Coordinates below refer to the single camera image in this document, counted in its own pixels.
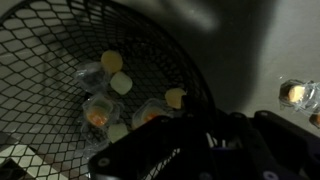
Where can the yellow candy near rim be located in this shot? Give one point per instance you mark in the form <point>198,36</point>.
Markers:
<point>174,96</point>

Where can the wrapped yellow candy on table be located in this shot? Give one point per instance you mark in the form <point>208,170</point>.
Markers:
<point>300,95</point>

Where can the yellow candy in basket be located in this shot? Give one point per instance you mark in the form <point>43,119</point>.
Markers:
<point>112,61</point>

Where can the orange candy clear cup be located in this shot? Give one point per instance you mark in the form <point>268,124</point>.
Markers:
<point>149,110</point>

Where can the black wire mesh basket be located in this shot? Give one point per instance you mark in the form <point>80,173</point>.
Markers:
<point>42,44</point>

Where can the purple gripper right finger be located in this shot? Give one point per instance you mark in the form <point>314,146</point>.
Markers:
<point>263,147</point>

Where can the pale white candy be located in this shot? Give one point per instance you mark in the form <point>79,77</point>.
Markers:
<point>121,83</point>

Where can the wrapped orange candy at edge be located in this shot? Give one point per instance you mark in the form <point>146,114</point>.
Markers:
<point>315,120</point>

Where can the pale candy at bottom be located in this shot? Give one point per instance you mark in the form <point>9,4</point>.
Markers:
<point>117,131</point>

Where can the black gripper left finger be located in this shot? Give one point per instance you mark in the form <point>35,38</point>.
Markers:
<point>179,144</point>

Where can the orange candy in wrapper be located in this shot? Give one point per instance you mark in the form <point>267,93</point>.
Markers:
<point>100,111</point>

